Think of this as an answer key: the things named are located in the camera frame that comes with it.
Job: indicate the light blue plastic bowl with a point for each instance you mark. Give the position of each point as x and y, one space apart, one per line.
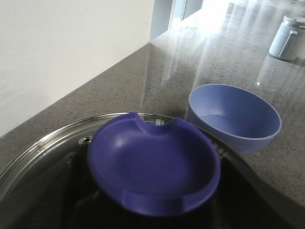
240 119

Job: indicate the white lidded mug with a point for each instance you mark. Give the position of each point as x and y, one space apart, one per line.
289 38

